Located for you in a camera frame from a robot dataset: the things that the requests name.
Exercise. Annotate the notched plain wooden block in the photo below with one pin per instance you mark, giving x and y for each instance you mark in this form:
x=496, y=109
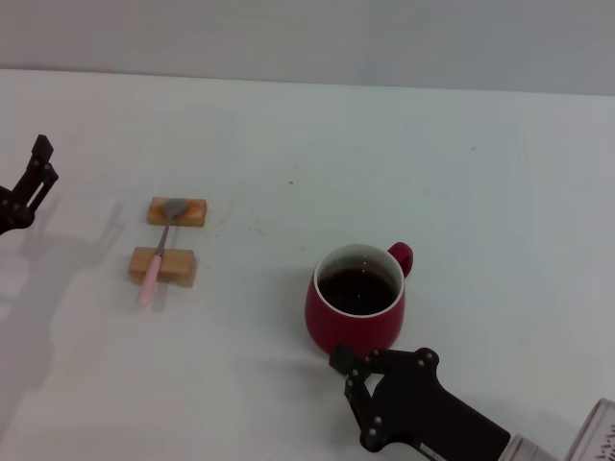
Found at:
x=180, y=269

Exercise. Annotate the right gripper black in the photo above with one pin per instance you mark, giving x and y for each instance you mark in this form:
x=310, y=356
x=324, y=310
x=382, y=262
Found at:
x=432, y=418

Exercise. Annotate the orange stained wooden block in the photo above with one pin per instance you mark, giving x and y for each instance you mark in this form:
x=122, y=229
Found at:
x=197, y=213

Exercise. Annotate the red ceramic cup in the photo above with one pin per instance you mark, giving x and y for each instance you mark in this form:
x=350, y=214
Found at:
x=353, y=331

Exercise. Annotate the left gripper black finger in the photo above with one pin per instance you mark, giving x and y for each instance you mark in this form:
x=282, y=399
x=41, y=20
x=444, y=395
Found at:
x=41, y=177

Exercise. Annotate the dark coffee liquid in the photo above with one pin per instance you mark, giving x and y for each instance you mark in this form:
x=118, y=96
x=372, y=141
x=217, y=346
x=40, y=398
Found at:
x=358, y=290

